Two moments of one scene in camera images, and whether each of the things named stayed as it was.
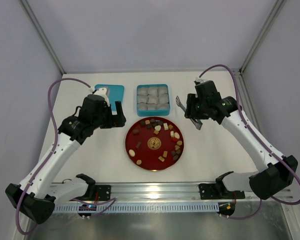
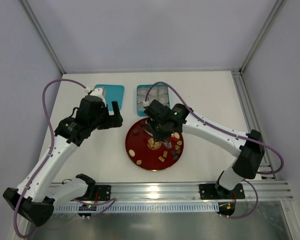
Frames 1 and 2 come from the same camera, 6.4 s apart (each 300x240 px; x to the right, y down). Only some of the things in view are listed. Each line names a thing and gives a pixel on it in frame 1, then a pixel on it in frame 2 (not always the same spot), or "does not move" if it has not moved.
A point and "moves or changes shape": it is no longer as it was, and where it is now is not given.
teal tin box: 153,100 does not move
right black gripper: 190,107 → 159,133
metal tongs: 197,122 moves or changes shape
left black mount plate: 104,192 does not move
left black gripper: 112,119 does not move
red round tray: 154,143 does not move
